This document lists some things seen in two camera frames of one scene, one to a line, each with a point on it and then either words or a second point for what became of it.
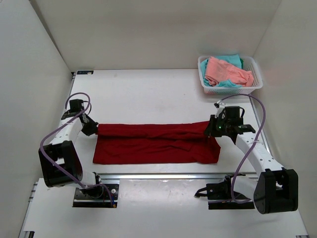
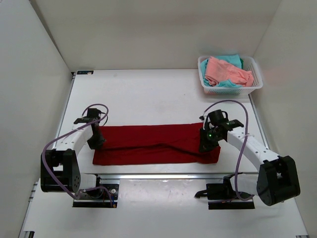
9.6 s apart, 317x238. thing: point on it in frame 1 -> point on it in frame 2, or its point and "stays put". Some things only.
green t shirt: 242,62 stays put
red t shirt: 155,143 stays put
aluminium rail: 174,176 stays put
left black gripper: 92,129 -> 97,144
